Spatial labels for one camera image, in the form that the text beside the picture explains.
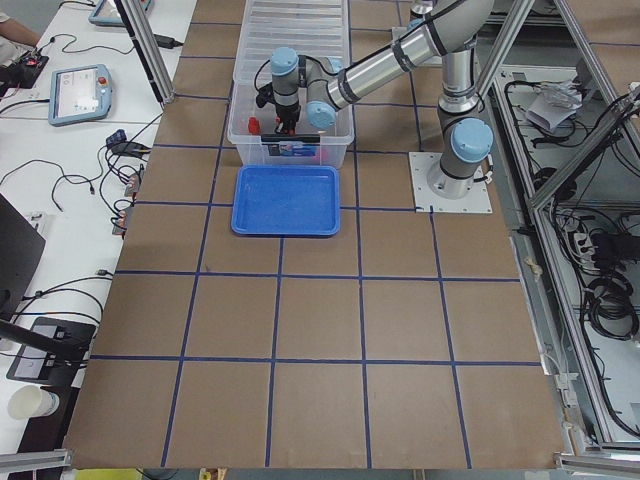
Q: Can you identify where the red block front right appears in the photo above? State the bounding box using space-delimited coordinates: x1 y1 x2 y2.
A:
316 146 327 164

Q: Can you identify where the clear plastic box lid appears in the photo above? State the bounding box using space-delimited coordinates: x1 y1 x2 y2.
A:
233 0 350 85

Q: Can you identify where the blue plastic tray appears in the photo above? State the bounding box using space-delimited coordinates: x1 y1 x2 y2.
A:
231 165 341 237

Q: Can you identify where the teach pendant near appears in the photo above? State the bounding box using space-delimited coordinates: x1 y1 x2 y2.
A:
48 64 112 127

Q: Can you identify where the red block front left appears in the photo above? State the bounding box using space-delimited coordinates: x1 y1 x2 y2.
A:
247 117 261 135

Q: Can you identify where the aluminium frame post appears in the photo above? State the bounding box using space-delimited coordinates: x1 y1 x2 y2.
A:
115 0 175 106

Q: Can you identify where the teach pendant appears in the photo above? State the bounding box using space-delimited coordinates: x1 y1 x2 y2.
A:
48 64 112 127
88 0 124 27

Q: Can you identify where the teach pendant far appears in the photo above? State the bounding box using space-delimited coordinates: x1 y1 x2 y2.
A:
88 0 124 27

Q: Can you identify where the clear plastic storage box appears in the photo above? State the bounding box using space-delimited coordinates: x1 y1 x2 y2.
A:
227 83 354 169

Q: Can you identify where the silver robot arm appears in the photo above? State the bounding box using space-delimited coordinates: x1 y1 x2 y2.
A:
255 1 494 199

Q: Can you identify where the white paper cup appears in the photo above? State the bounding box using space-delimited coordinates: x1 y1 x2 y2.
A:
7 385 60 420

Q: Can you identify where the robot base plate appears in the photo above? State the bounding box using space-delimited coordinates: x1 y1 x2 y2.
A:
409 152 493 215

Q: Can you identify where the black power adapter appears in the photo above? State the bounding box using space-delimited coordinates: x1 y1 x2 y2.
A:
154 34 183 49

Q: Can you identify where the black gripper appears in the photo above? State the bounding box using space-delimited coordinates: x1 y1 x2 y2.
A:
274 102 301 135

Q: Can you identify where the red block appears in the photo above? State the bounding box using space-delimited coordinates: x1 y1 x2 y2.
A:
247 117 261 135
316 146 327 164

